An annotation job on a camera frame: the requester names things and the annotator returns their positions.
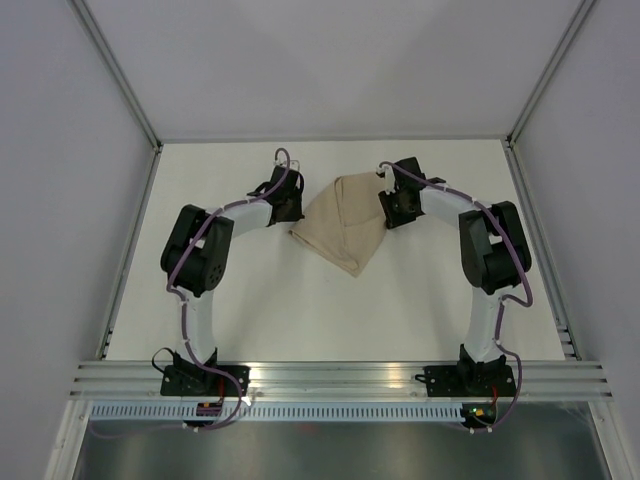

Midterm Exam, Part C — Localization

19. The right aluminium frame post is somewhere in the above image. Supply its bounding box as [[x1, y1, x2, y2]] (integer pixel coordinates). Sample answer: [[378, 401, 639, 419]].
[[504, 0, 599, 148]]

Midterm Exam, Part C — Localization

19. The left aluminium frame post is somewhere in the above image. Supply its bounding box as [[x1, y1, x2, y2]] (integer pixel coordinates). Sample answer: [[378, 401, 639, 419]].
[[68, 0, 162, 152]]

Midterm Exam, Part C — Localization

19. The beige cloth napkin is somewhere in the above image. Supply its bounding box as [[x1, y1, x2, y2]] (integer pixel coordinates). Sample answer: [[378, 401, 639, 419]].
[[289, 172, 386, 278]]

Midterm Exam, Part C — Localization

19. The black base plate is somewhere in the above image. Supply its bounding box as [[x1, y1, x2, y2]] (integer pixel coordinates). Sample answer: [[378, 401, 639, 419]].
[[413, 361, 516, 398], [160, 364, 250, 398]]

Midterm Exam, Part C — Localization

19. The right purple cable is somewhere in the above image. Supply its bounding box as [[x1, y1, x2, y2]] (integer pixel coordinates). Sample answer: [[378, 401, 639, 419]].
[[377, 160, 534, 436]]

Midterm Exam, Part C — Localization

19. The purple cable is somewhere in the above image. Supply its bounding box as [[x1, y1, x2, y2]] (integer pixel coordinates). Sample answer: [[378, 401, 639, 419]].
[[89, 147, 291, 441], [377, 160, 534, 436]]

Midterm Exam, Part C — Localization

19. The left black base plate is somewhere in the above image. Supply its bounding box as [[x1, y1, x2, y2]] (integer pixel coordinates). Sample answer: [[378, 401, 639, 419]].
[[160, 364, 250, 398]]

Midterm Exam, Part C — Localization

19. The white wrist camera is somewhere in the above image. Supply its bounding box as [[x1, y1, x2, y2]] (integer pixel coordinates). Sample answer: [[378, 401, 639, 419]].
[[274, 159, 300, 172], [376, 165, 396, 195]]

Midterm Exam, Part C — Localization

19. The aluminium frame post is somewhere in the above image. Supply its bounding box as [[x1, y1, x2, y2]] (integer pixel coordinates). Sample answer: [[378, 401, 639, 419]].
[[68, 0, 162, 152], [504, 0, 599, 148]]

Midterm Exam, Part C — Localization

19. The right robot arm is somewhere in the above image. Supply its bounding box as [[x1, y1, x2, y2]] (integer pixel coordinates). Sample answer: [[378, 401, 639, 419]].
[[376, 157, 534, 395]]

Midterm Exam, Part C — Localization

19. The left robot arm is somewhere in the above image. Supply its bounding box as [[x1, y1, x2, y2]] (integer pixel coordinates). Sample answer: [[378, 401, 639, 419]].
[[160, 166, 305, 396]]

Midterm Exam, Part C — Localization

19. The white slotted cable duct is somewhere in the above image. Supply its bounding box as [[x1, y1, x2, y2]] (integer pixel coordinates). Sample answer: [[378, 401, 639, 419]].
[[91, 401, 463, 423]]

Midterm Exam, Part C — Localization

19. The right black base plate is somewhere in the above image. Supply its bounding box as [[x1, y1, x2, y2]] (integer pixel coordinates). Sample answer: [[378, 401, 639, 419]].
[[413, 361, 516, 398]]

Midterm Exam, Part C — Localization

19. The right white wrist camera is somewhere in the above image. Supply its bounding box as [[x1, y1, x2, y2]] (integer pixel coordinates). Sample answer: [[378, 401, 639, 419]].
[[376, 165, 396, 195]]

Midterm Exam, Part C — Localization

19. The aluminium mounting rail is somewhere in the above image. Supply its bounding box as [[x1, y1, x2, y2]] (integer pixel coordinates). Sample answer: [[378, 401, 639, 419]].
[[67, 360, 613, 402]]

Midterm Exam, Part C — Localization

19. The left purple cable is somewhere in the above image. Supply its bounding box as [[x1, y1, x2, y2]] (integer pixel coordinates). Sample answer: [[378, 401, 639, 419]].
[[89, 147, 291, 441]]

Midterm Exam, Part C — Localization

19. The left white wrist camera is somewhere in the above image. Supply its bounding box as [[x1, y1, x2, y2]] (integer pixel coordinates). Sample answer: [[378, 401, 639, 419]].
[[274, 159, 300, 172]]

